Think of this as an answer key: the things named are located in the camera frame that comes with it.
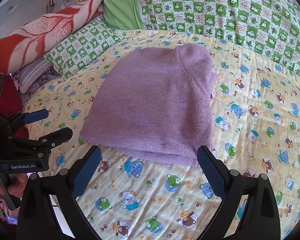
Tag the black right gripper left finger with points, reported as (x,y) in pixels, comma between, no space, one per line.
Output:
(37,219)

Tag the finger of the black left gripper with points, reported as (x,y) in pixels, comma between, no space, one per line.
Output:
(18,120)
(45,143)

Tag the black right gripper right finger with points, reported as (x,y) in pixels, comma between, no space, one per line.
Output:
(260,219)

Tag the pink knitted sweater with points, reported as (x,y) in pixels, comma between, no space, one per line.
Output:
(155,105)

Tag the striped purple pillow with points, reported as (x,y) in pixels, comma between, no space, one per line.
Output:
(28,74)

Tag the red white patterned blanket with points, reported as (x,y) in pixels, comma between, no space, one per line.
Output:
(33,40)

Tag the green white checkered pillow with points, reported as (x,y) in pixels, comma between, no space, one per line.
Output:
(81,48)

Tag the green white checkered quilt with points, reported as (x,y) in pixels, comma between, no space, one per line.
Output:
(268,27)

